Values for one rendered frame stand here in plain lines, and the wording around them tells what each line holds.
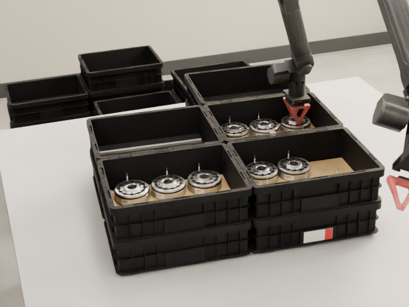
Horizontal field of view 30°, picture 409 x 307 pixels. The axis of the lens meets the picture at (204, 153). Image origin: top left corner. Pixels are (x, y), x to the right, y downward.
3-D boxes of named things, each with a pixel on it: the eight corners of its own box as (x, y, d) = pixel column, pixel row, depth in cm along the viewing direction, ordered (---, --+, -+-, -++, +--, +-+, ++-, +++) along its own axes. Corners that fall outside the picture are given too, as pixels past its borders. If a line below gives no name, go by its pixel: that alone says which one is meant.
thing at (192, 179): (215, 169, 237) (215, 167, 236) (225, 184, 228) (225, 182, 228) (184, 174, 234) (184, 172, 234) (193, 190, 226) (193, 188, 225)
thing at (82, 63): (154, 119, 439) (150, 44, 418) (168, 141, 413) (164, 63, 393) (85, 130, 428) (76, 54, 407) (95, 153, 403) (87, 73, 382)
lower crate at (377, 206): (341, 187, 255) (343, 156, 250) (380, 236, 230) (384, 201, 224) (226, 205, 247) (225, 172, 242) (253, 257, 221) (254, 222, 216)
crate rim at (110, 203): (225, 148, 238) (225, 141, 237) (254, 196, 212) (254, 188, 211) (97, 165, 230) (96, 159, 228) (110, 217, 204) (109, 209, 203)
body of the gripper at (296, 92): (292, 106, 256) (293, 85, 253) (282, 94, 265) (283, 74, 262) (310, 103, 258) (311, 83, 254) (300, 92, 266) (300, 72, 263)
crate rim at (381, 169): (344, 132, 246) (345, 125, 245) (386, 176, 220) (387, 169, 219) (225, 148, 238) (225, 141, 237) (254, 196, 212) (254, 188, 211)
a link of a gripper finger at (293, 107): (291, 127, 260) (291, 102, 256) (284, 119, 266) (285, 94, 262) (310, 124, 262) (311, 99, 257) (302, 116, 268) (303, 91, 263)
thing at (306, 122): (304, 114, 271) (304, 112, 270) (314, 126, 262) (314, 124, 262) (277, 118, 269) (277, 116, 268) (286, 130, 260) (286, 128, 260)
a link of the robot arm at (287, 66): (313, 65, 247) (305, 44, 251) (280, 70, 244) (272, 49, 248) (304, 87, 257) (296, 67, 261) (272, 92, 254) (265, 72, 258)
